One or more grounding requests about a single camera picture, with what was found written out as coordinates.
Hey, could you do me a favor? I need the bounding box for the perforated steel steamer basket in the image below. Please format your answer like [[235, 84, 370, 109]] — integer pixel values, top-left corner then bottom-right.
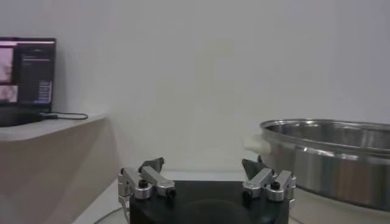
[[259, 118, 390, 212]]

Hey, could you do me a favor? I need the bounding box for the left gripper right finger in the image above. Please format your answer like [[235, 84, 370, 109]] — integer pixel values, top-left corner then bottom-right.
[[241, 155, 297, 203]]

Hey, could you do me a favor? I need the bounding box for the black looped laptop cable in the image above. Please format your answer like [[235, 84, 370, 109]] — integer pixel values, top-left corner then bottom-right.
[[39, 111, 90, 121]]

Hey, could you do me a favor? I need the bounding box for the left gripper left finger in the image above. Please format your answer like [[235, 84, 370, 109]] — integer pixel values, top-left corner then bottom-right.
[[117, 156, 177, 201]]

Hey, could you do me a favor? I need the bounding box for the black laptop with dark screen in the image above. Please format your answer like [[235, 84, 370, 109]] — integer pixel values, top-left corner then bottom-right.
[[0, 37, 57, 114]]

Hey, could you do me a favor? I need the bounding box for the white rounded side table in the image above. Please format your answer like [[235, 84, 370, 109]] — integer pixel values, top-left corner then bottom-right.
[[0, 114, 119, 224]]

